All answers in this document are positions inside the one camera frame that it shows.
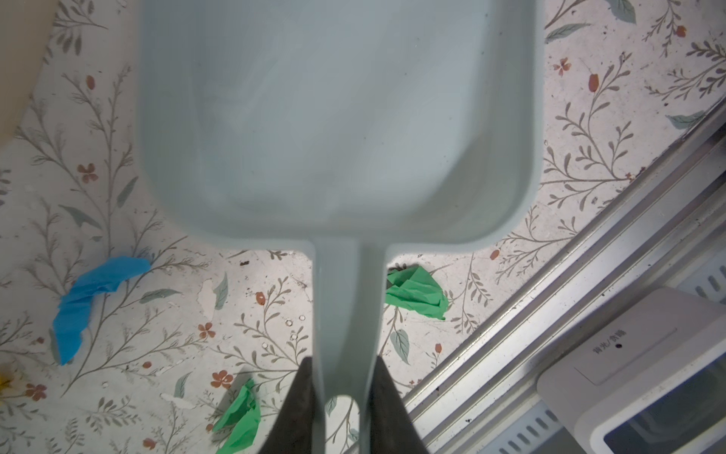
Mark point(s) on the green paper scrap left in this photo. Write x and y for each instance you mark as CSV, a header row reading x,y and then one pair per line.
x,y
243,417

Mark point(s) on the cream trash bin with bag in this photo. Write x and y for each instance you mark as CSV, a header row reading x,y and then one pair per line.
x,y
25,30

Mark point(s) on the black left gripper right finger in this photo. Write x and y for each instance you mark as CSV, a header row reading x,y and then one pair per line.
x,y
391,428

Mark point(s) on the yellow paper scrap left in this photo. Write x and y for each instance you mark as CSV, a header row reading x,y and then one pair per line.
x,y
6,380

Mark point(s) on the pale blue plastic dustpan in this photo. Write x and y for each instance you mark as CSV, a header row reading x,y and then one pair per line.
x,y
352,131

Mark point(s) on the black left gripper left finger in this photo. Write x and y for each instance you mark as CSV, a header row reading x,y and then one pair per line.
x,y
292,430

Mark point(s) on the white digital clock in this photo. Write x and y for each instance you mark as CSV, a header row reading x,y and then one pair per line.
x,y
652,381

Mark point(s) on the green paper scrap lower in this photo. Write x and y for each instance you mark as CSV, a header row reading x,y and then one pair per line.
x,y
415,289

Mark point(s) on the blue paper scrap left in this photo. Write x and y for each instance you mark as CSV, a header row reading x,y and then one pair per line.
x,y
75,308

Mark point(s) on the green paper scrap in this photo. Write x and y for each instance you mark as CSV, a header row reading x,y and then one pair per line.
x,y
415,289
243,417

